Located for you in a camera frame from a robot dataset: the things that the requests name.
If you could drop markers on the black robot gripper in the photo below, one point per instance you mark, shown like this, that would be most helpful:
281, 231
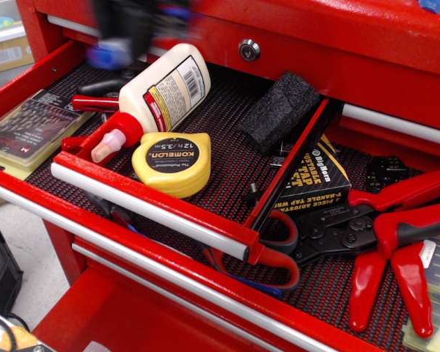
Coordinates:
132, 18

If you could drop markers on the blue capped marker pen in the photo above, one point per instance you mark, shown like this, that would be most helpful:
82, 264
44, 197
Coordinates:
104, 55

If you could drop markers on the silver round drawer lock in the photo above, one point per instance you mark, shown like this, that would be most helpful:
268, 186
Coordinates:
249, 50

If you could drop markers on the small red inner drawer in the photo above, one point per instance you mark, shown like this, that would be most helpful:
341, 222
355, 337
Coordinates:
216, 215

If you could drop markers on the large red open drawer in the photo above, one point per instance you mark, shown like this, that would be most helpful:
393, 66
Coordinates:
152, 290

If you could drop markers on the white glue bottle red cap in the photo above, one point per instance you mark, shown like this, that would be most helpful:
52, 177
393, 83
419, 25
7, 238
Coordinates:
157, 99

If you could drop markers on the yellow Komelon tape measure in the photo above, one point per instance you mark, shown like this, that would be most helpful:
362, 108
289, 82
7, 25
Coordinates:
177, 164

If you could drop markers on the black foam block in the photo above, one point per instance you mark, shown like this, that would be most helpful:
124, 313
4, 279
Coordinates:
278, 112

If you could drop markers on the drill bit set case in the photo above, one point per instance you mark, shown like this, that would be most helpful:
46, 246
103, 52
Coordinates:
34, 130

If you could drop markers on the small black screw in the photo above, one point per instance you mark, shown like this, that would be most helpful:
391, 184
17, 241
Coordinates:
253, 195

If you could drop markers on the black yellow tap wrench box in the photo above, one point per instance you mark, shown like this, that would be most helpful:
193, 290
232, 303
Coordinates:
318, 182

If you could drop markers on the red tool chest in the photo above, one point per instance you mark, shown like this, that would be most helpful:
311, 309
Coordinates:
380, 60

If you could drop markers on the blue tape piece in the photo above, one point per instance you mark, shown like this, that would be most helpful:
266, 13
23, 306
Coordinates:
430, 5

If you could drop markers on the yellow sponge object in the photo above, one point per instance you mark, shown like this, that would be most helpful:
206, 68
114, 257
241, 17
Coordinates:
23, 339

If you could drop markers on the clear plastic bit case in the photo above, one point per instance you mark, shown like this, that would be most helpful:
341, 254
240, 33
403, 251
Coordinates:
430, 256

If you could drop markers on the red black handled tool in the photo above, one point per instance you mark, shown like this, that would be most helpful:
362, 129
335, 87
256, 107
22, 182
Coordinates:
103, 96

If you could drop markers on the red handled crimping tool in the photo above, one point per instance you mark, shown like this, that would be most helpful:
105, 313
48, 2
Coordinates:
400, 214

